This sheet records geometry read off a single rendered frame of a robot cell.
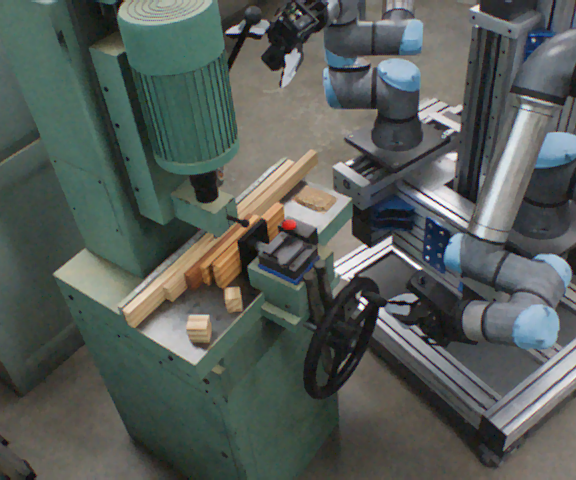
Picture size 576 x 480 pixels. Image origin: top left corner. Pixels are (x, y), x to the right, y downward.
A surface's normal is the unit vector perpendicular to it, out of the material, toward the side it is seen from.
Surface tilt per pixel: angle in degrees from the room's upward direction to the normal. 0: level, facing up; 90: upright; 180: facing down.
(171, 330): 0
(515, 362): 0
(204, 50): 90
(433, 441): 0
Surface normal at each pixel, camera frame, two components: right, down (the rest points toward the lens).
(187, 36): 0.44, 0.58
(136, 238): 0.79, 0.35
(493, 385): -0.11, -0.73
